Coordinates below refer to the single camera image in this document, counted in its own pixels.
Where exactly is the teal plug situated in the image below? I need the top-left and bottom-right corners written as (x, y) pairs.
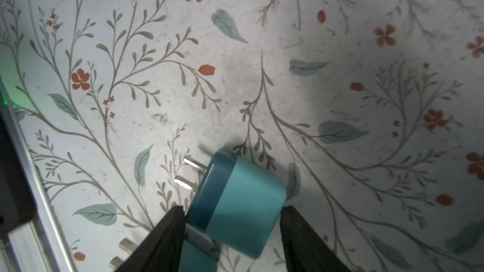
top-left (184, 149), bottom-right (287, 259)
top-left (108, 225), bottom-right (221, 271)

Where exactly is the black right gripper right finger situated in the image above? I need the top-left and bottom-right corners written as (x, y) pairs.
top-left (280, 206), bottom-right (349, 272)

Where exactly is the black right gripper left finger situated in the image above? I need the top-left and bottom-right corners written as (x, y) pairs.
top-left (117, 205), bottom-right (187, 272)

